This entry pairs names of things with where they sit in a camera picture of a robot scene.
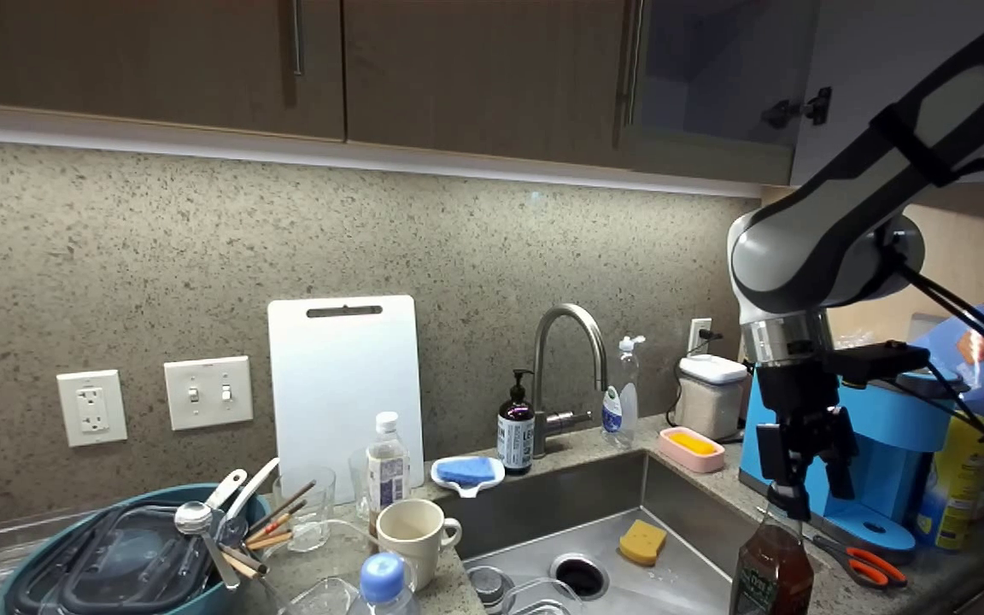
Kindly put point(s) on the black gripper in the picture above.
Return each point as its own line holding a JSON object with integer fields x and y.
{"x": 810, "y": 417}

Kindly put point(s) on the brown glass bottle black cap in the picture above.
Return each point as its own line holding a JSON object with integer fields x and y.
{"x": 773, "y": 572}

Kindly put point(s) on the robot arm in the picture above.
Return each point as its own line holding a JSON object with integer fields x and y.
{"x": 839, "y": 240}

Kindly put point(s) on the yellow bottle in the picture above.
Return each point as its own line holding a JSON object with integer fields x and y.
{"x": 954, "y": 485}

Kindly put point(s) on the clear spray bottle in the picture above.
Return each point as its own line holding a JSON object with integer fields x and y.
{"x": 619, "y": 404}

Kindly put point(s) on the dark soap pump bottle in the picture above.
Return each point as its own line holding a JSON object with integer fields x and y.
{"x": 514, "y": 433}

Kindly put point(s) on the small clear water bottle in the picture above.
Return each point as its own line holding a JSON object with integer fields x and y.
{"x": 385, "y": 461}

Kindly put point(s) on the blue cap water bottle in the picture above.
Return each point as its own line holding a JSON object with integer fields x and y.
{"x": 385, "y": 586}

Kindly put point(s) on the blue coffee machine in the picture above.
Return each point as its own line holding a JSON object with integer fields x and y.
{"x": 897, "y": 427}

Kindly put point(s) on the pink sponge tray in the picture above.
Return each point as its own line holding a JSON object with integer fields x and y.
{"x": 693, "y": 449}

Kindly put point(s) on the white storage canister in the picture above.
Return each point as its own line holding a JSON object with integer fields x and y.
{"x": 711, "y": 393}

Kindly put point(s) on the yellow sponge in sink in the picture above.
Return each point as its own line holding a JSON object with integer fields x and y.
{"x": 642, "y": 543}

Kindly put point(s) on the stainless steel sink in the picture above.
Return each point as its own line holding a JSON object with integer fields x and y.
{"x": 547, "y": 543}

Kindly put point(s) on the chrome sink faucet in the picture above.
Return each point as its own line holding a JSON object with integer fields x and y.
{"x": 570, "y": 384}

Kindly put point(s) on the cream ceramic mug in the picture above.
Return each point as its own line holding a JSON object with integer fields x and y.
{"x": 420, "y": 529}

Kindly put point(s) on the white cutting board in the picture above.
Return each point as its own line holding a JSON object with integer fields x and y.
{"x": 335, "y": 364}

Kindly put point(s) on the clear plastic container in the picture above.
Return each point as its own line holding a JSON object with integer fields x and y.
{"x": 319, "y": 582}

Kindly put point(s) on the white serving spoon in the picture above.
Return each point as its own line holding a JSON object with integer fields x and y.
{"x": 212, "y": 511}

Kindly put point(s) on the teal dish rack basin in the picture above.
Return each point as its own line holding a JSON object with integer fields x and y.
{"x": 125, "y": 559}

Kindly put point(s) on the white power outlet plate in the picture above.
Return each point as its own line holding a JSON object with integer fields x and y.
{"x": 89, "y": 408}

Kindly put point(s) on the orange handled scissors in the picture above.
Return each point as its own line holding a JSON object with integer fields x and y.
{"x": 863, "y": 564}

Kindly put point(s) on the small wall outlet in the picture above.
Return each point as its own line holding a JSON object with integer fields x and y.
{"x": 700, "y": 337}

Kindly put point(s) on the white light switch plate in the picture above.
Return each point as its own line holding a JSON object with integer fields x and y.
{"x": 209, "y": 391}

